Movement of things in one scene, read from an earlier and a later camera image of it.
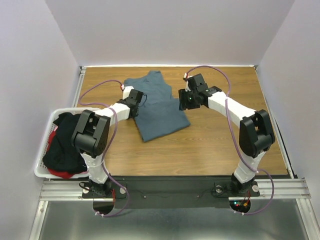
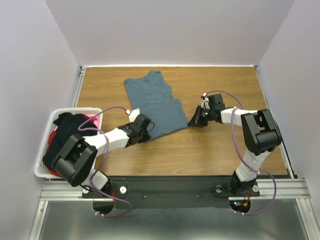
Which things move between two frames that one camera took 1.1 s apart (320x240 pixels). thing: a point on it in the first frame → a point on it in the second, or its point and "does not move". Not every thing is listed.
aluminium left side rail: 82,71 does not move
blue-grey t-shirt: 160,116 does not move
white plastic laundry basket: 40,169 does not move
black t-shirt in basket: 61,154 does not move
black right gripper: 183,103 → 196,120
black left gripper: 123,100 → 145,138
